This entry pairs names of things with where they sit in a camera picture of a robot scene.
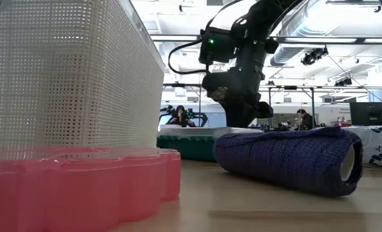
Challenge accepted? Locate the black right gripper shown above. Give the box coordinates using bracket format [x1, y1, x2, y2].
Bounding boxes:
[202, 68, 274, 129]

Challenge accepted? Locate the purple bandage roll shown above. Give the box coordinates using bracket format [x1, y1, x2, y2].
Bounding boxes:
[213, 126, 364, 197]

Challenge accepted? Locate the green first aid kit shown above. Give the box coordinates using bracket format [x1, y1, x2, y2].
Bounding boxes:
[157, 126, 262, 162]

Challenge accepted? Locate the white wipes packet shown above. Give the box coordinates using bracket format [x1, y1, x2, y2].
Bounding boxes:
[341, 125, 382, 168]

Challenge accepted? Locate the pink round pill organizer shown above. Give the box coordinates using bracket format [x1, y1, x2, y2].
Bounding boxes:
[0, 147, 182, 232]

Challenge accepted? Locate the white plastic mesh basket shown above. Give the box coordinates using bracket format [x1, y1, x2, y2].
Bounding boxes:
[0, 0, 166, 162]

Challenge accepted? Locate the person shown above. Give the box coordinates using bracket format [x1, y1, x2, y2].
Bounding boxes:
[167, 105, 196, 128]
[296, 108, 317, 130]

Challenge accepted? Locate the black ceiling spotlight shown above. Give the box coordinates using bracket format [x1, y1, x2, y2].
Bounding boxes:
[300, 46, 329, 66]
[334, 77, 353, 87]

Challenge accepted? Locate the black flat screen monitor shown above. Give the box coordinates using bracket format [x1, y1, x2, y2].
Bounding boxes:
[349, 102, 382, 127]

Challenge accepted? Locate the black overhead light beam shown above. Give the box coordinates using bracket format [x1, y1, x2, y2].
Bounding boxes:
[150, 34, 382, 46]

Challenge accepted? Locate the black gantry frame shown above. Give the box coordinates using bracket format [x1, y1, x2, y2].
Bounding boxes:
[162, 82, 382, 130]

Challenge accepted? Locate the silver ribbed air duct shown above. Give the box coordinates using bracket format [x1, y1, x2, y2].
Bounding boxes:
[269, 0, 349, 67]

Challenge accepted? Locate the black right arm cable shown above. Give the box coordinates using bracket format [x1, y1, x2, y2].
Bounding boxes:
[167, 39, 209, 75]

